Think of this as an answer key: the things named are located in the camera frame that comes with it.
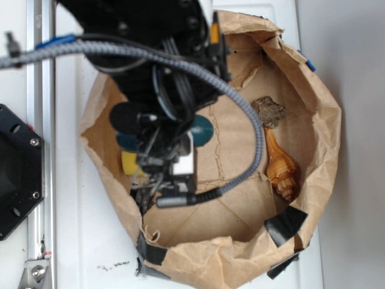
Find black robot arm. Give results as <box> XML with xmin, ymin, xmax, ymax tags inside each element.
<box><xmin>62</xmin><ymin>1</ymin><xmax>229</xmax><ymax>141</ymax></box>

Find black tape piece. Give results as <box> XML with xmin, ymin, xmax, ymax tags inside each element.
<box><xmin>264</xmin><ymin>206</ymin><xmax>308</xmax><ymax>247</ymax></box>
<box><xmin>137</xmin><ymin>232</ymin><xmax>168</xmax><ymax>266</ymax></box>

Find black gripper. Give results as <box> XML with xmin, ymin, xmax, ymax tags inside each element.
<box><xmin>87</xmin><ymin>30</ymin><xmax>232</xmax><ymax>142</ymax></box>

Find aluminium rail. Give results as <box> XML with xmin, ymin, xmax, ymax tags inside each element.
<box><xmin>26</xmin><ymin>0</ymin><xmax>57</xmax><ymax>289</ymax></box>

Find yellow sponge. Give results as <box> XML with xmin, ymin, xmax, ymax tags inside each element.
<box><xmin>121</xmin><ymin>151</ymin><xmax>145</xmax><ymax>177</ymax></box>

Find black tape piece right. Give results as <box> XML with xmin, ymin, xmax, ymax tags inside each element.
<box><xmin>264</xmin><ymin>206</ymin><xmax>308</xmax><ymax>247</ymax></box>

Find black tape piece bottom left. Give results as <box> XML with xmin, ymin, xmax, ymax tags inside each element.
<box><xmin>137</xmin><ymin>232</ymin><xmax>168</xmax><ymax>266</ymax></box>

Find blue tape piece right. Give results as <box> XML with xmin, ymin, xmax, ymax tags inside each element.
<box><xmin>297</xmin><ymin>49</ymin><xmax>316</xmax><ymax>72</ymax></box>

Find brown paper bag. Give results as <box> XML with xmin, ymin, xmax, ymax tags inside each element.
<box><xmin>80</xmin><ymin>11</ymin><xmax>342</xmax><ymax>288</ymax></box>

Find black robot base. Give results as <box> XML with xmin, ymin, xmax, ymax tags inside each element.
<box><xmin>1</xmin><ymin>104</ymin><xmax>44</xmax><ymax>241</ymax></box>

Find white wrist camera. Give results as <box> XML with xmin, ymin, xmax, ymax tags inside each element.
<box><xmin>171</xmin><ymin>132</ymin><xmax>197</xmax><ymax>194</ymax></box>

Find dark green plastic pickle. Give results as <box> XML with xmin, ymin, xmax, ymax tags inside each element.
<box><xmin>116</xmin><ymin>114</ymin><xmax>214</xmax><ymax>152</ymax></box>

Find grey braided cable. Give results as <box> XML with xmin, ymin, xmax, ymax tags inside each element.
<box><xmin>0</xmin><ymin>39</ymin><xmax>265</xmax><ymax>210</ymax></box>

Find grey brown rock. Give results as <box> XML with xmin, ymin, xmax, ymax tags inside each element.
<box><xmin>251</xmin><ymin>96</ymin><xmax>286</xmax><ymax>129</ymax></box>

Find orange conch shell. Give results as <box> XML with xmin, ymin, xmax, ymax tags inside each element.
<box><xmin>264</xmin><ymin>127</ymin><xmax>298</xmax><ymax>202</ymax></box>

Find metal corner bracket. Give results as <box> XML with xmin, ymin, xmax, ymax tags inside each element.
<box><xmin>18</xmin><ymin>259</ymin><xmax>52</xmax><ymax>289</ymax></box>

